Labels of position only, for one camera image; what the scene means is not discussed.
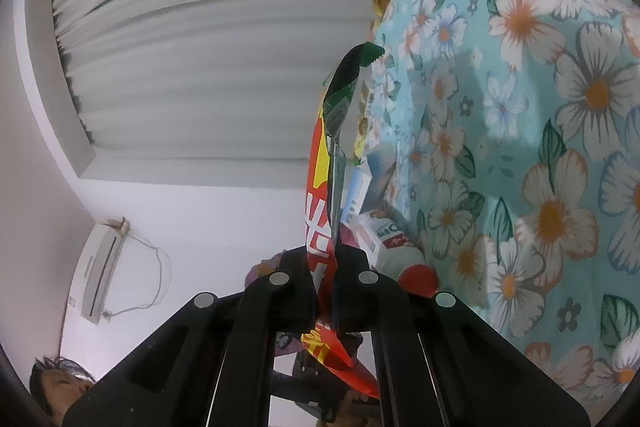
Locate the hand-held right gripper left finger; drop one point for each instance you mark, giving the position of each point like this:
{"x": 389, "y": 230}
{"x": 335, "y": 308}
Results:
{"x": 300, "y": 287}

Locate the person's head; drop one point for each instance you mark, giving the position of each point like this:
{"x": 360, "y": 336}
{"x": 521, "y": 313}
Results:
{"x": 55, "y": 387}

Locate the white and red snack packet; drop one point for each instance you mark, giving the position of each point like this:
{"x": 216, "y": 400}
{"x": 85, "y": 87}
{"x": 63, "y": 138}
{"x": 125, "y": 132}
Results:
{"x": 395, "y": 242}

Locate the blue and white box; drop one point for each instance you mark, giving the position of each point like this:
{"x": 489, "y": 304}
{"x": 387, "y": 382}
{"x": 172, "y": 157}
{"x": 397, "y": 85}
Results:
{"x": 360, "y": 187}

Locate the floral blue tablecloth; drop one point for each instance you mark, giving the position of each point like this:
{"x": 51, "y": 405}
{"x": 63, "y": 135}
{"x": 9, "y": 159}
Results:
{"x": 525, "y": 107}

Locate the grey curtain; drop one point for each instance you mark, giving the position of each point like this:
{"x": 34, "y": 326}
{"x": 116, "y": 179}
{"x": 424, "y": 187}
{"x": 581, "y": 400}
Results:
{"x": 200, "y": 57}

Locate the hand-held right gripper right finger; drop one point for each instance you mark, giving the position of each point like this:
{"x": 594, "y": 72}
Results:
{"x": 355, "y": 292}

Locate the green and red snack bag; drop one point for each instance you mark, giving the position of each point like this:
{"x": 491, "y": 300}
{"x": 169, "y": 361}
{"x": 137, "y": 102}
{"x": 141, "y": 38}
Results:
{"x": 320, "y": 227}

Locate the white air conditioner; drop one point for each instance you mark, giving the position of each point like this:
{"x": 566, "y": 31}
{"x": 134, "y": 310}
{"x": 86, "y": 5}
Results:
{"x": 97, "y": 272}

